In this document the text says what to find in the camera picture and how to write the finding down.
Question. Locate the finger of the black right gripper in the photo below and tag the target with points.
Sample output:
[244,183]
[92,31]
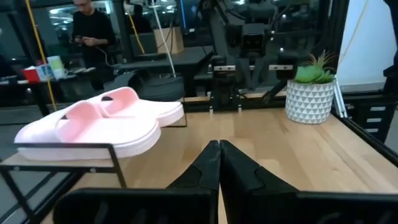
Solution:
[225,81]
[286,68]

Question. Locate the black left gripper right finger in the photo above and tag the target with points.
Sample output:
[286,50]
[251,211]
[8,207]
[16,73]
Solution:
[242,186]

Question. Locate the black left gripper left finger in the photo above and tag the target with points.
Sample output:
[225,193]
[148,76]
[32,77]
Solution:
[205,174]

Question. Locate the black slide sandal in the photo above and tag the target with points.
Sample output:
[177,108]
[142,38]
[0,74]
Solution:
[161,88]

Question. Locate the pink slide sandal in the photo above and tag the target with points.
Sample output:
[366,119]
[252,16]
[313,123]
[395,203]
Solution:
[146,109]
[102,133]

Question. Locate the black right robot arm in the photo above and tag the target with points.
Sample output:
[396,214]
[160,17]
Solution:
[219,37]

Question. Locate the succulent in white patterned pot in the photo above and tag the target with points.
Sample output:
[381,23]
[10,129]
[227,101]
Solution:
[308,102]

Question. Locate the cardboard box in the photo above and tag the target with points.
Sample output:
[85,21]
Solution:
[175,40]

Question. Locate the silver aluminium bars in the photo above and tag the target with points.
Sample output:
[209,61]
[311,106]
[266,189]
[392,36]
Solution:
[340,102]

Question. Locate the white rod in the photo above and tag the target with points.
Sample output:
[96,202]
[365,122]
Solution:
[164,40]

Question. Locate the monitor with blue screen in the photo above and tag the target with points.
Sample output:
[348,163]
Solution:
[188,15]

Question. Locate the person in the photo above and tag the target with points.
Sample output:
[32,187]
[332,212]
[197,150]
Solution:
[141,21]
[93,28]

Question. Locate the black cart with white labels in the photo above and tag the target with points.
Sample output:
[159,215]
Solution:
[376,118]

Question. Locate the person's hand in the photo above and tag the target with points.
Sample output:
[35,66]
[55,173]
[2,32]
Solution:
[90,41]

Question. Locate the green and white container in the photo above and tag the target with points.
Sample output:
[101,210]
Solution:
[56,67]

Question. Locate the blue and white box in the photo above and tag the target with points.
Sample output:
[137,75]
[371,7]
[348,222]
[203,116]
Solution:
[45,73]

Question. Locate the red box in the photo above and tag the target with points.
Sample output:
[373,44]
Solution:
[30,75]

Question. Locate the black low table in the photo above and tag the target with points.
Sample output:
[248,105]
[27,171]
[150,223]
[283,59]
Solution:
[18,90]

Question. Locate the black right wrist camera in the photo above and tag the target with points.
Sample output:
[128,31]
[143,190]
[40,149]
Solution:
[253,40]

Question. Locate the wooden shelf with black frame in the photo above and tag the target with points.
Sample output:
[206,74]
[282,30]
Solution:
[62,163]

